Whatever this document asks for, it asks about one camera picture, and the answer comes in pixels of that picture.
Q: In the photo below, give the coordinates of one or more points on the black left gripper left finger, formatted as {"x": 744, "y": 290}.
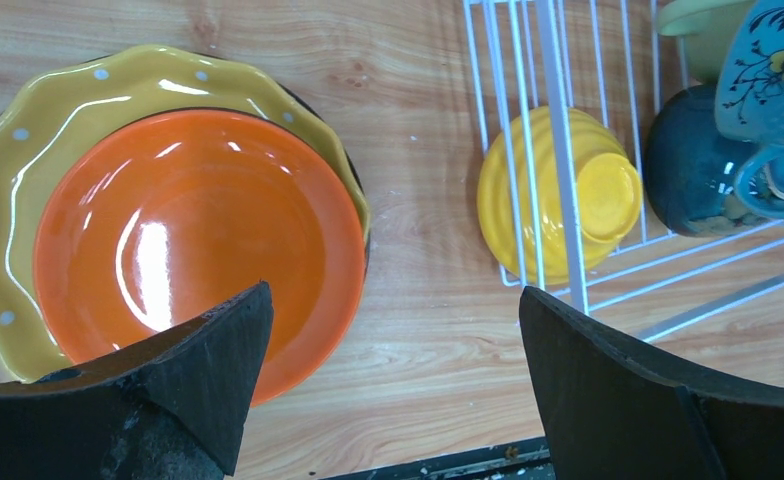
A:
{"x": 172, "y": 406}

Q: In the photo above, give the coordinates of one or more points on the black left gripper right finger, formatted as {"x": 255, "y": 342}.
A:
{"x": 615, "y": 407}

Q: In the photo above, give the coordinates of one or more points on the orange plate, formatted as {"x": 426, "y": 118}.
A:
{"x": 177, "y": 212}

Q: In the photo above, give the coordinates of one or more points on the yellow dotted plate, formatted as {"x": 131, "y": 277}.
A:
{"x": 51, "y": 122}

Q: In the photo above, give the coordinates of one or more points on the blue dotted mug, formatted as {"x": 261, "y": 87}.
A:
{"x": 749, "y": 102}

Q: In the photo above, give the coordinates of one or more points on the light green mug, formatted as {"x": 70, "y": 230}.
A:
{"x": 706, "y": 29}

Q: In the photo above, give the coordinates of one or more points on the yellow ribbed bowl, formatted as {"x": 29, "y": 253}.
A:
{"x": 519, "y": 203}

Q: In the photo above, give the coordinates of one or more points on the dark blue floral bowl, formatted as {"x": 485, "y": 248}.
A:
{"x": 689, "y": 168}

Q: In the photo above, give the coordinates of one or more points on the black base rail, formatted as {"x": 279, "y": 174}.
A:
{"x": 525, "y": 459}

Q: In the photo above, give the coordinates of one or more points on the white wire dish rack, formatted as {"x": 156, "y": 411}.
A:
{"x": 608, "y": 60}

